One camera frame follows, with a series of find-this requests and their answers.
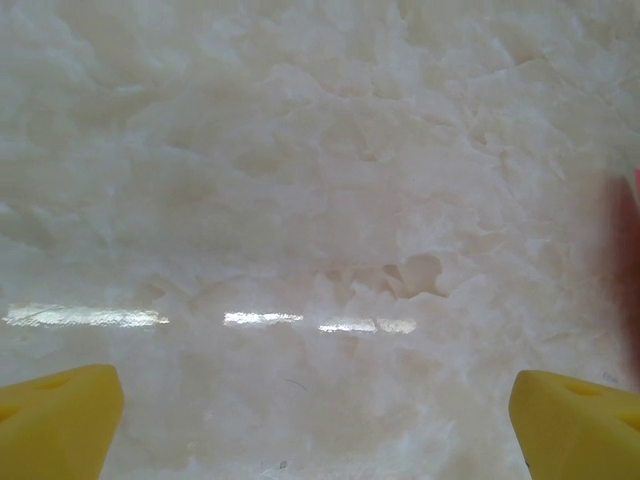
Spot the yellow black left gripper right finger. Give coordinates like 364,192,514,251
510,368,640,480

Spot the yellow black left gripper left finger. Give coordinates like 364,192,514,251
0,363,125,480

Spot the pink paper sheet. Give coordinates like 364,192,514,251
612,167,640,296

